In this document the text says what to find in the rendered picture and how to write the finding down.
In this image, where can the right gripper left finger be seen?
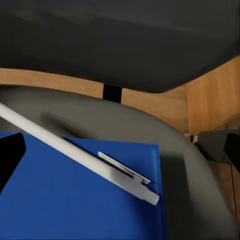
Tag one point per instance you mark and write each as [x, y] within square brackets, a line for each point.
[12, 149]

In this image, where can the pen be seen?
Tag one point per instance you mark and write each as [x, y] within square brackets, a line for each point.
[118, 178]

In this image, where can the cabinet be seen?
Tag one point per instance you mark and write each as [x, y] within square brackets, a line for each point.
[229, 176]

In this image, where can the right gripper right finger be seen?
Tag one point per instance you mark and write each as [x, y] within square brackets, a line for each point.
[232, 149]

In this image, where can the folder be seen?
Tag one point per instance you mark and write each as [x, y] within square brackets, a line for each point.
[50, 196]

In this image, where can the swivel chair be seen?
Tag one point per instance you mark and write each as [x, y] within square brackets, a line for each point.
[151, 46]

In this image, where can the bookcase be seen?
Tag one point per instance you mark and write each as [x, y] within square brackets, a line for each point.
[214, 98]

